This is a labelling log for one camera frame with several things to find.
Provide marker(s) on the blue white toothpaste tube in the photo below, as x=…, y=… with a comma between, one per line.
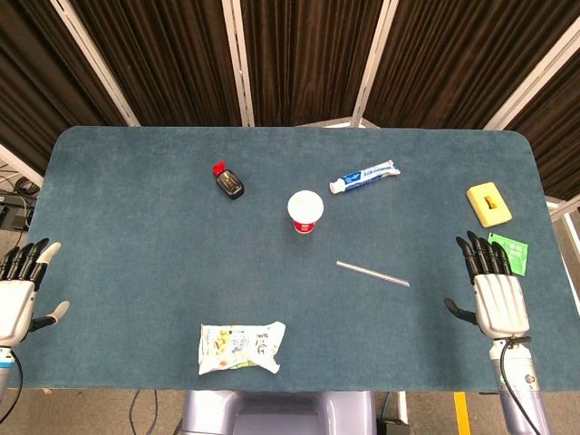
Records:
x=364, y=176

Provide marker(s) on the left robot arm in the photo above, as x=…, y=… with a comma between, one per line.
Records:
x=5, y=367

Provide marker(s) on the white partition post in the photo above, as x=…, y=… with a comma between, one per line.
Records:
x=95, y=63
x=238, y=63
x=530, y=81
x=369, y=63
x=18, y=163

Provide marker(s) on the white table leg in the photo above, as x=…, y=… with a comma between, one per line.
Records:
x=402, y=408

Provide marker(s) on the yellow floor tape strip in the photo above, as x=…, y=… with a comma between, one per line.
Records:
x=462, y=412

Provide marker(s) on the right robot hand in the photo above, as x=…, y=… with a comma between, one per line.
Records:
x=500, y=301

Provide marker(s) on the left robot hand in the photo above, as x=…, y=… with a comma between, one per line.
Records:
x=16, y=299

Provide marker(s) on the white partition foot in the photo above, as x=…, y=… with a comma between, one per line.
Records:
x=335, y=122

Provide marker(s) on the white snack bag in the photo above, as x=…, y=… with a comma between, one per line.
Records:
x=240, y=346

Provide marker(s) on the lavender robot torso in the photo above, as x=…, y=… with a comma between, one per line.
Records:
x=276, y=412

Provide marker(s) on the clear plastic straw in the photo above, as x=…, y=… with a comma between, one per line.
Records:
x=371, y=273

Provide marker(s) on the green sachet packet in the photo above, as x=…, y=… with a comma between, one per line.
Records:
x=517, y=256

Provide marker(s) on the red paper cup white lid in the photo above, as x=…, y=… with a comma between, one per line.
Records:
x=305, y=208

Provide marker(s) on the blue felt table cover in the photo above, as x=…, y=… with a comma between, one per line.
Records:
x=158, y=254

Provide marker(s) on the black bottle red cap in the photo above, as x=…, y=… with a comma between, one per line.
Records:
x=231, y=183

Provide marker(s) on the black floor box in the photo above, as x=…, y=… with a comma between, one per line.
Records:
x=393, y=427

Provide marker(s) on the yellow sponge block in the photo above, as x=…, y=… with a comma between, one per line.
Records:
x=488, y=206

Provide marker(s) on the dark brown curtain panel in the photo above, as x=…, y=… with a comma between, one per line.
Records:
x=27, y=90
x=308, y=59
x=453, y=59
x=557, y=136
x=172, y=59

